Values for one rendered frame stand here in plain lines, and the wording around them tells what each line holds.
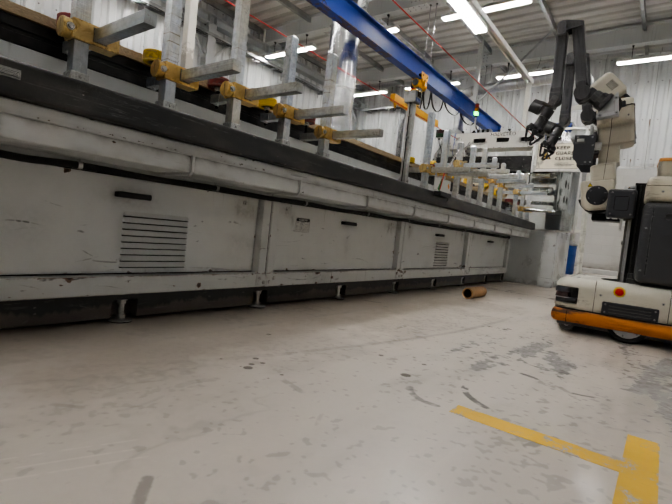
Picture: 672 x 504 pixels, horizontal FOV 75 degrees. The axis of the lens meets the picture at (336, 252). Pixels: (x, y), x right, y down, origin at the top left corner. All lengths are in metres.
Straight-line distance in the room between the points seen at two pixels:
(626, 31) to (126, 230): 10.66
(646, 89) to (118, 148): 11.59
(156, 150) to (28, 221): 0.42
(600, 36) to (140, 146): 10.63
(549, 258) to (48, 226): 4.77
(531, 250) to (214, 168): 4.47
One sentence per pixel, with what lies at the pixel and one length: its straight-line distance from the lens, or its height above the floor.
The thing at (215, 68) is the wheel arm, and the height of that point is 0.81.
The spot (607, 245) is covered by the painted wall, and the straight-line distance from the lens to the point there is 11.65.
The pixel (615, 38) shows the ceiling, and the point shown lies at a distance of 11.35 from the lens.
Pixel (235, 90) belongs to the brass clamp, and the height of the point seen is 0.83.
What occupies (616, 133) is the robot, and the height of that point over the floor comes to 1.06.
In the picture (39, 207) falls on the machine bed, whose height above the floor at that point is 0.37.
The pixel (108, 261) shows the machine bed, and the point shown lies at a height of 0.21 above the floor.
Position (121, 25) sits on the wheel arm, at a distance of 1.27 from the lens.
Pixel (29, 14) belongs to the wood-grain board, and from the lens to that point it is 1.57.
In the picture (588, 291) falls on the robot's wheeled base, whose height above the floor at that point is 0.22.
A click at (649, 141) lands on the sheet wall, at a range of 11.89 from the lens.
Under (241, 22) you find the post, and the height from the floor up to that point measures 1.06.
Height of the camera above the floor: 0.40
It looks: 3 degrees down
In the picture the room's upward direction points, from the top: 6 degrees clockwise
